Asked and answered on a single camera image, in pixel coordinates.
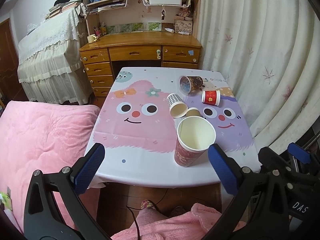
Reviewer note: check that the brown wooden door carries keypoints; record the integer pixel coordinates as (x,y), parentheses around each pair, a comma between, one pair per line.
(10,85)

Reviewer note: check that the cardboard box on desk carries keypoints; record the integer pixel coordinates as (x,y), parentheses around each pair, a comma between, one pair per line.
(183,27)

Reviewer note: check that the lace covered piano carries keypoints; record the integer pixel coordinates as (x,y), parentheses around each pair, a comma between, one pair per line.
(50,69)

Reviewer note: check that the brown sleeve paper cup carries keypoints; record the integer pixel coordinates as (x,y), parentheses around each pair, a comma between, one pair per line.
(193,111)

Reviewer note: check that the pink robe legs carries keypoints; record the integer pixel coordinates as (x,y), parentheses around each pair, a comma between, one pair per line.
(151,224)

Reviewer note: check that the yellow mug on desk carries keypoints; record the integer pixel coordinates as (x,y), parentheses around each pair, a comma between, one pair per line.
(92,38)

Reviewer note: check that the checkered paper cup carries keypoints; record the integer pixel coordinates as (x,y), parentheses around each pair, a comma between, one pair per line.
(177,107)

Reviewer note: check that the white hanging tray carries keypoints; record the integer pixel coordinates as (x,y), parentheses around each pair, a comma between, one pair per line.
(171,3)

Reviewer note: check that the small red paper cup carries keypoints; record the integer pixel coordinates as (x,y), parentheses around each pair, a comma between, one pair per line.
(211,97)

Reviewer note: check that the wooden desk with drawers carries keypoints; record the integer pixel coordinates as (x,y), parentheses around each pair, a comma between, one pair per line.
(104,58)

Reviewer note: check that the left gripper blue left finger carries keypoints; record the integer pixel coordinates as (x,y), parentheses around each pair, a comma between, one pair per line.
(86,167)

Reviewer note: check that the tall red paper cup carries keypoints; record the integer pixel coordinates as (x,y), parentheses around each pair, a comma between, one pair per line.
(194,136)

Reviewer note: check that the patterned slipper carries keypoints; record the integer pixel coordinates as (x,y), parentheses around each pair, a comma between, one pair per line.
(177,211)
(147,204)

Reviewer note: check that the left patterned slipper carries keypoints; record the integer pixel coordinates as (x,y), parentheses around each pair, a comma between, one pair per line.
(147,204)

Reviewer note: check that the wooden bookshelf hutch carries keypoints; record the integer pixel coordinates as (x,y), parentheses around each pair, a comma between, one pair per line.
(105,17)

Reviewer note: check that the white floral curtain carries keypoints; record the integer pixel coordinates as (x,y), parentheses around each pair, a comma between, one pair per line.
(268,53)

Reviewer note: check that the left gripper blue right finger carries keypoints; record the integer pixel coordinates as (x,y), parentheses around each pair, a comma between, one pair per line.
(225,167)

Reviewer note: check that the cartoon monster tablecloth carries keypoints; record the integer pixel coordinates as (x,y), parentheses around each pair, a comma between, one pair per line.
(139,134)

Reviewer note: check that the dark patterned plastic cup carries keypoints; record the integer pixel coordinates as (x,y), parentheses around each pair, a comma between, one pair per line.
(190,84)

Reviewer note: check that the right patterned slipper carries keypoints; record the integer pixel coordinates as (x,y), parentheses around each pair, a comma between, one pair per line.
(177,211)

